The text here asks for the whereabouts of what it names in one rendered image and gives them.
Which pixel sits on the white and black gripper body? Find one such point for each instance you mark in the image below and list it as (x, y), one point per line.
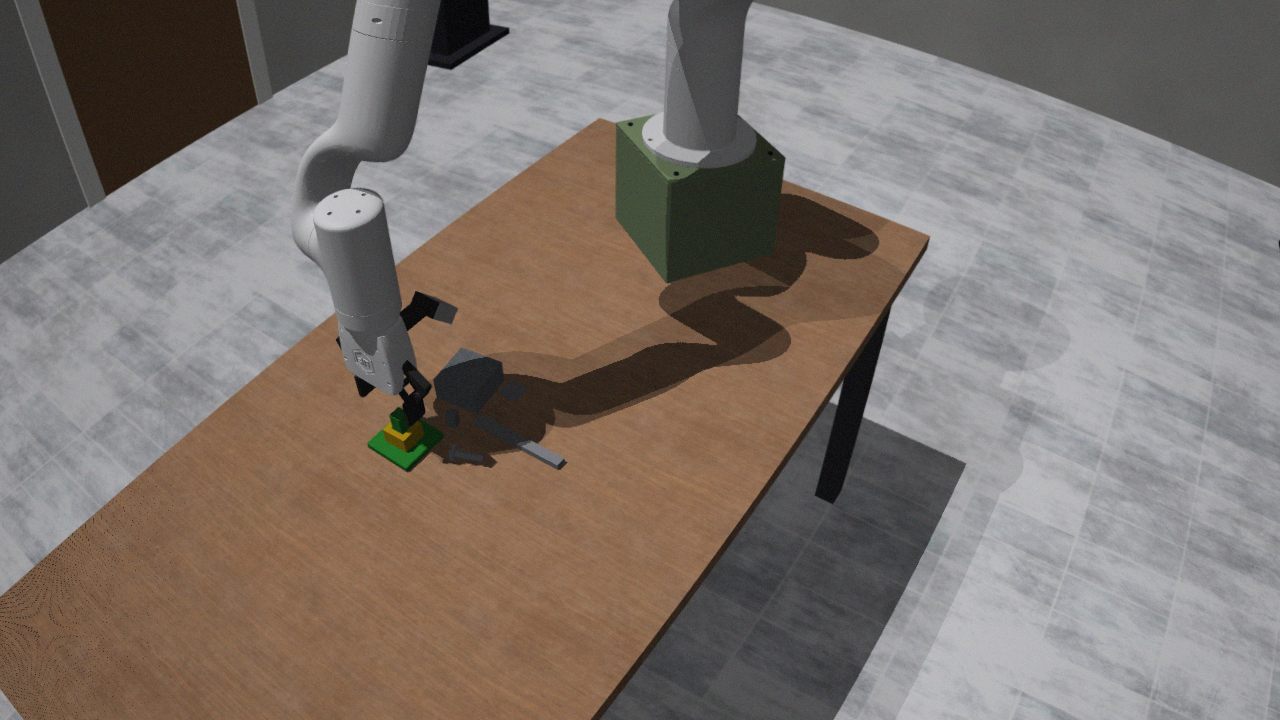
(377, 356)

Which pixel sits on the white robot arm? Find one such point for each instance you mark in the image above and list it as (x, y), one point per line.
(387, 59)

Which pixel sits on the grey square-head bolt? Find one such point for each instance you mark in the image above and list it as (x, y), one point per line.
(453, 453)

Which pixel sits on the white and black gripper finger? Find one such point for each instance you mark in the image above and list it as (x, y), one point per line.
(364, 388)
(417, 380)

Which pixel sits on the green square peg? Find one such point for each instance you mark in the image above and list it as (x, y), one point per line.
(395, 455)

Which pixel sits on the grey rectangular bar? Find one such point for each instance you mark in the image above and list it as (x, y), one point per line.
(520, 442)

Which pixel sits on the yellow square nut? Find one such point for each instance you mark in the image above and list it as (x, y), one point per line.
(404, 441)

